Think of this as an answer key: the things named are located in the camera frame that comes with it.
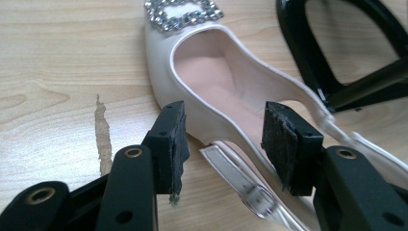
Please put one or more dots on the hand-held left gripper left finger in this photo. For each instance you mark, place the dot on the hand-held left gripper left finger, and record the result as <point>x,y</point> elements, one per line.
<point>168,150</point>

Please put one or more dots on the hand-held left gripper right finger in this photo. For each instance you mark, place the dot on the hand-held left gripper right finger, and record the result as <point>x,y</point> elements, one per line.
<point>295,147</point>

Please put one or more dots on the white slingback heel shoe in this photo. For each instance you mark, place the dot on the white slingback heel shoe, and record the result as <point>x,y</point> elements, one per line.
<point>205,80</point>

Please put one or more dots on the red and black shoe rack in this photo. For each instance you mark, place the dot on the red and black shoe rack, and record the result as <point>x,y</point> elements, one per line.
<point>304,54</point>

